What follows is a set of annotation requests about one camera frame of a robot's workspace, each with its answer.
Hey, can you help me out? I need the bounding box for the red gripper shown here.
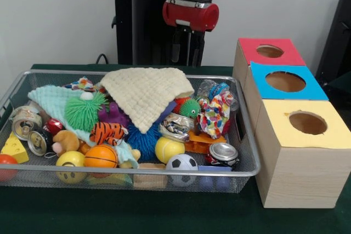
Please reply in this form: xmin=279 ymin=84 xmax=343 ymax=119
xmin=162 ymin=0 xmax=219 ymax=67

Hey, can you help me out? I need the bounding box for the cream knitted cloth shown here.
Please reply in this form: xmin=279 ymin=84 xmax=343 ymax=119
xmin=100 ymin=68 xmax=195 ymax=134

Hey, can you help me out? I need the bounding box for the clear mesh bin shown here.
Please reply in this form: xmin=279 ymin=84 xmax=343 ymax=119
xmin=0 ymin=70 xmax=261 ymax=193

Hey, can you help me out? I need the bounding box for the wooden box with three holes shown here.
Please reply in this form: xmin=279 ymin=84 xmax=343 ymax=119
xmin=232 ymin=38 xmax=351 ymax=209

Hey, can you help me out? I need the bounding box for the multicolour patterned cloth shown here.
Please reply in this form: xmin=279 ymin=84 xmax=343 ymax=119
xmin=196 ymin=90 xmax=235 ymax=139

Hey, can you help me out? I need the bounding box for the purple knobby ball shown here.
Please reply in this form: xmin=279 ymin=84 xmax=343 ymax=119
xmin=99 ymin=101 xmax=131 ymax=128

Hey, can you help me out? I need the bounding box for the yellow tennis ball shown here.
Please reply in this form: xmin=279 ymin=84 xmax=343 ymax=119
xmin=155 ymin=136 xmax=186 ymax=163

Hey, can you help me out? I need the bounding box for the blue spiky rubber ball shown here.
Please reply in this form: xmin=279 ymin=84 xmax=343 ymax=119
xmin=127 ymin=124 xmax=161 ymax=161

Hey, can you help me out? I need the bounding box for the crushed red drink can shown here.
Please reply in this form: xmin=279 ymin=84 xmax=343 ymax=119
xmin=205 ymin=142 xmax=240 ymax=168

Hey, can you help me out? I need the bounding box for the black and white soccer ball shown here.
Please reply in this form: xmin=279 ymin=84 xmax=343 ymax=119
xmin=165 ymin=153 xmax=199 ymax=187

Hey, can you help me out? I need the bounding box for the striped tiger plush toy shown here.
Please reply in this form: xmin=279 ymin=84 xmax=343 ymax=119
xmin=89 ymin=122 xmax=128 ymax=146

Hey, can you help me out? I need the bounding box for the green spiky rubber ball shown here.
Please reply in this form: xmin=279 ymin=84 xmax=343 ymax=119
xmin=65 ymin=92 xmax=107 ymax=132

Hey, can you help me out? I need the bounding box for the orange toy basketball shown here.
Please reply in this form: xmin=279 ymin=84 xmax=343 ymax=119
xmin=84 ymin=144 xmax=119 ymax=169

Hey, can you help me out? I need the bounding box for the mint green cloth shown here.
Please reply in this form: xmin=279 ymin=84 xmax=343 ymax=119
xmin=29 ymin=84 xmax=138 ymax=163

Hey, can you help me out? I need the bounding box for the black monitor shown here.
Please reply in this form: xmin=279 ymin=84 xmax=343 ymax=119
xmin=315 ymin=0 xmax=351 ymax=95

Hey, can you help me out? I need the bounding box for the yellow smiley ball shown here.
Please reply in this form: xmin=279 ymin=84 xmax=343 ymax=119
xmin=55 ymin=149 xmax=87 ymax=184

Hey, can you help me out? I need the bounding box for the silver drink can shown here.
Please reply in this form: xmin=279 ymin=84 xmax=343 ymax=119
xmin=10 ymin=105 xmax=44 ymax=141

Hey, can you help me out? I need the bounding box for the yellow cheese wedge toy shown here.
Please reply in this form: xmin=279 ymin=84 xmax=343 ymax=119
xmin=0 ymin=131 xmax=30 ymax=164

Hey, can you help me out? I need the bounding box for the red ball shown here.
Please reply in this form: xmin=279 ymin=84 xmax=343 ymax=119
xmin=0 ymin=154 xmax=18 ymax=182

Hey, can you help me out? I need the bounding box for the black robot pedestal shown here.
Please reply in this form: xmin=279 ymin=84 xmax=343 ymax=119
xmin=106 ymin=0 xmax=220 ymax=66

